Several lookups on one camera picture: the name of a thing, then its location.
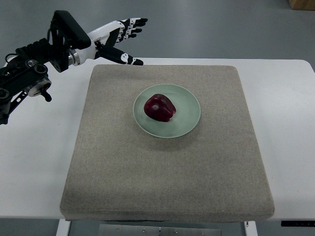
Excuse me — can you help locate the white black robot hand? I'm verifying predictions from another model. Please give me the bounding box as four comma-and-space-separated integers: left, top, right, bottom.
68, 18, 148, 66

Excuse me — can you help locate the red apple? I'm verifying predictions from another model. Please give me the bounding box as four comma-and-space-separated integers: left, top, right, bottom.
144, 94, 177, 122

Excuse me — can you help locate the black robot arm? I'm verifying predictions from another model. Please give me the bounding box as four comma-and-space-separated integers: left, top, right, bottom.
0, 10, 92, 124

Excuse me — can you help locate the light green plate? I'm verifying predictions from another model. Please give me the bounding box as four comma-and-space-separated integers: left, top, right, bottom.
133, 84, 201, 138

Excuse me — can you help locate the beige felt mat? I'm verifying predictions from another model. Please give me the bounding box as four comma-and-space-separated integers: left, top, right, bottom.
60, 65, 275, 223

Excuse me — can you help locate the white left table leg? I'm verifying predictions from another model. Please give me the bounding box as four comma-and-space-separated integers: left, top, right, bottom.
56, 219, 71, 236

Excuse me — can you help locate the white table leg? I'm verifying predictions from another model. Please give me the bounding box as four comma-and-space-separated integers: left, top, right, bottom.
56, 219, 71, 236
244, 221, 258, 236

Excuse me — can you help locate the grey metal table base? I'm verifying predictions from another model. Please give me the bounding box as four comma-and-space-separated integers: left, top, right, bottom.
98, 224, 222, 236

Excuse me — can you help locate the cardboard box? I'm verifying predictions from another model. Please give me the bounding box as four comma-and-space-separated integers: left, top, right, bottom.
288, 0, 315, 11

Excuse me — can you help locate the white right table leg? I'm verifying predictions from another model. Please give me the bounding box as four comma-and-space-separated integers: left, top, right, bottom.
244, 221, 258, 236

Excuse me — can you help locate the black table control panel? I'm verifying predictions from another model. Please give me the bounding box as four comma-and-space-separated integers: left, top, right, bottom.
281, 221, 315, 227

